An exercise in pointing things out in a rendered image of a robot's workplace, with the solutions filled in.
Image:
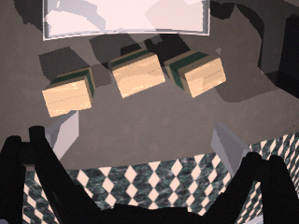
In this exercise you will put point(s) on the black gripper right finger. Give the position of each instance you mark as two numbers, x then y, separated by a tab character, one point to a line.
279	197

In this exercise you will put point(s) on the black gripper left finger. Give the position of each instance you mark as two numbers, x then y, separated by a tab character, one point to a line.
70	203

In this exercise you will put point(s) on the white shallow tray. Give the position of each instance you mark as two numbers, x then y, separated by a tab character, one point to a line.
66	18

